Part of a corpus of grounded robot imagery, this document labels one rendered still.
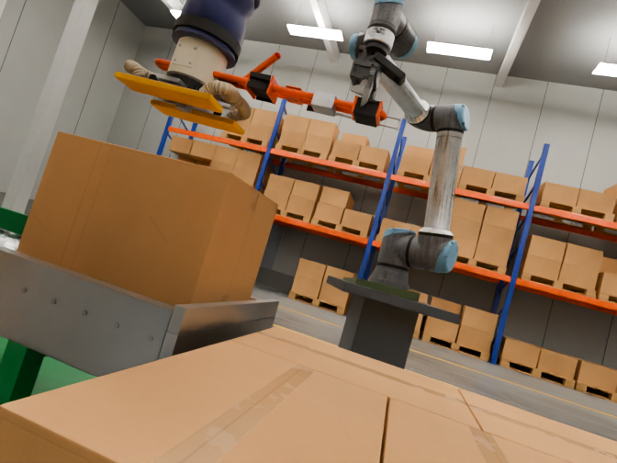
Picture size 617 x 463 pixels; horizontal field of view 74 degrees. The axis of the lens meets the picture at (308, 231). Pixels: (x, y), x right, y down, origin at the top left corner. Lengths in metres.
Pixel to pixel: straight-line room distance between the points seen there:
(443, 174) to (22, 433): 1.67
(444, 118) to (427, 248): 0.57
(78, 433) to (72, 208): 0.93
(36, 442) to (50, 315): 0.63
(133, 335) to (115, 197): 0.44
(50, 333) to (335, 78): 10.38
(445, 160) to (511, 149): 8.48
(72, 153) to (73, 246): 0.28
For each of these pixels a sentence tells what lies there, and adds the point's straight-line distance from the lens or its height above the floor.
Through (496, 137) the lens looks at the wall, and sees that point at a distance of 10.37.
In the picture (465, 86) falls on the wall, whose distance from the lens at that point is 10.78.
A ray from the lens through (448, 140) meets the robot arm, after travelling 1.90.
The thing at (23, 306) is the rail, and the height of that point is 0.49.
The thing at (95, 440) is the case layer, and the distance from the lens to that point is 0.51.
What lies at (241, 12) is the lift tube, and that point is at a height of 1.51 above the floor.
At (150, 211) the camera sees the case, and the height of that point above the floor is 0.79.
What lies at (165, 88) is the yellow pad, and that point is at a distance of 1.36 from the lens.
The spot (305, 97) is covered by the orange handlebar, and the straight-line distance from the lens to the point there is 1.32.
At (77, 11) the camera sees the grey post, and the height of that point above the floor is 2.34.
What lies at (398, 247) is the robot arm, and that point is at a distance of 1.88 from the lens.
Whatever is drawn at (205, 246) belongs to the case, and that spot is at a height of 0.74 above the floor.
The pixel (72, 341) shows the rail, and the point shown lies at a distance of 1.10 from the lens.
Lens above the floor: 0.77
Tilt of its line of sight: 4 degrees up
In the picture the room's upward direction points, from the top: 16 degrees clockwise
